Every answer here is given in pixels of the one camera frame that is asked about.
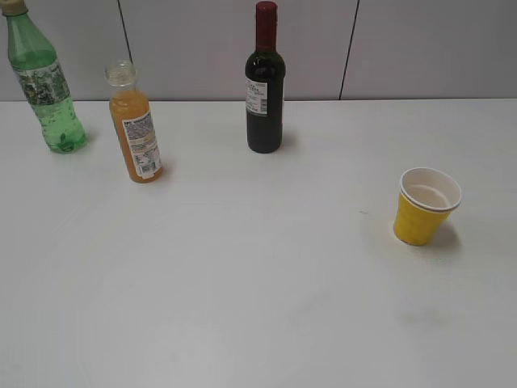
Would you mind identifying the orange juice bottle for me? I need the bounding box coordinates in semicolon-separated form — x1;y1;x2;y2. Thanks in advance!
105;59;162;183

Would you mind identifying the dark red wine bottle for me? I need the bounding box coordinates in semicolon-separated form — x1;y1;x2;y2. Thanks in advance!
245;1;286;154

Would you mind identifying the green plastic soda bottle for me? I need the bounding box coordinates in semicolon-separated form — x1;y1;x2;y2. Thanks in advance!
1;1;86;154

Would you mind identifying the yellow paper cup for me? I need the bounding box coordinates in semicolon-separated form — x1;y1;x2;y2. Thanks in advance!
393;167;462;246

